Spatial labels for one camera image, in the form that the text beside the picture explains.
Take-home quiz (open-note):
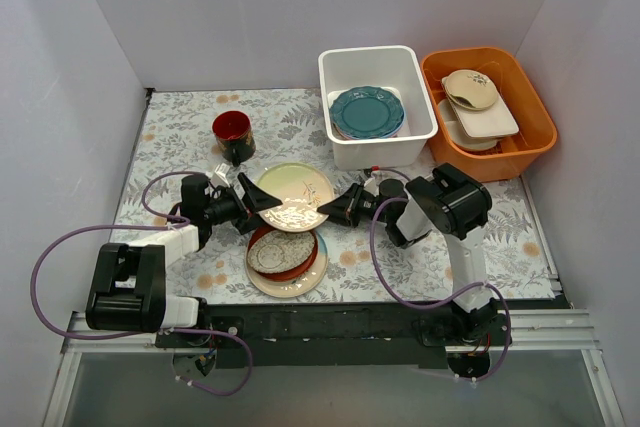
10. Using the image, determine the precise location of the speckled white plate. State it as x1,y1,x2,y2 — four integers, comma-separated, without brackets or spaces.
247,230,315,274

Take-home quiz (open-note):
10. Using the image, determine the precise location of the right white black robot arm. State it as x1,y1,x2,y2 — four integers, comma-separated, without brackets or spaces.
317,163,511,345

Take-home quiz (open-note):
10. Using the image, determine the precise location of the cream green leaf plate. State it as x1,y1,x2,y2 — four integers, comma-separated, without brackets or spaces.
255,162,335,233

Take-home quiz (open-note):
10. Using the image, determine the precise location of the rectangular cream dish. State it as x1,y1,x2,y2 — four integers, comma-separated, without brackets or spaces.
450,96,519,138

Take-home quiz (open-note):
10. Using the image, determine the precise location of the red brown bowl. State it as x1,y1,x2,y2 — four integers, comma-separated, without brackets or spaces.
246,225,318,281

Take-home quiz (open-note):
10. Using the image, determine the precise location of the wrist white camera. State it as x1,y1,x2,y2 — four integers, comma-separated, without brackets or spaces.
363,166,383,196
206,163,231,188

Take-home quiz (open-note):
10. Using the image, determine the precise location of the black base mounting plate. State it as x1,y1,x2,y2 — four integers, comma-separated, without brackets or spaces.
155,304,506,369

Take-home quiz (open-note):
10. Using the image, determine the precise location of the red black lacquer cup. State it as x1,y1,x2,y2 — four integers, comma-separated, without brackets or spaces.
212,110,256,167

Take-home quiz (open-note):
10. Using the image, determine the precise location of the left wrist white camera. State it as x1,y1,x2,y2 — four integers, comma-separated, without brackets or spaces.
206,163,231,188

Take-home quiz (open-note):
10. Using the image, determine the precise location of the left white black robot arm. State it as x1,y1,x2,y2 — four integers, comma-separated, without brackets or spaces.
85,172,283,347

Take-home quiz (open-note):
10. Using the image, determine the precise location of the aluminium rail frame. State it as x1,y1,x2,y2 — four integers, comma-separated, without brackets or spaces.
43,309,625,426

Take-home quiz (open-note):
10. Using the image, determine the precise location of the white plastic bin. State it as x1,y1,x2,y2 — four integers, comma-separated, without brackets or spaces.
318,45,438,171

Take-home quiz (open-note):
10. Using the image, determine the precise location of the cream plate with blue rim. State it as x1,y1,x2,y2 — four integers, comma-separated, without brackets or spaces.
245,233,329,299

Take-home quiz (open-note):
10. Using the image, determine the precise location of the floral patterned mat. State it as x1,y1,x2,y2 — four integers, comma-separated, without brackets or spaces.
111,89,555,304

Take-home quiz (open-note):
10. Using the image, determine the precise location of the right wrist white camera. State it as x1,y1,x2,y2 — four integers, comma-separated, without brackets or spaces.
363,166,383,196

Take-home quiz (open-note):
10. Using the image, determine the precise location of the teal scalloped plate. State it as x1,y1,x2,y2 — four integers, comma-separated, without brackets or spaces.
329,86,406,137

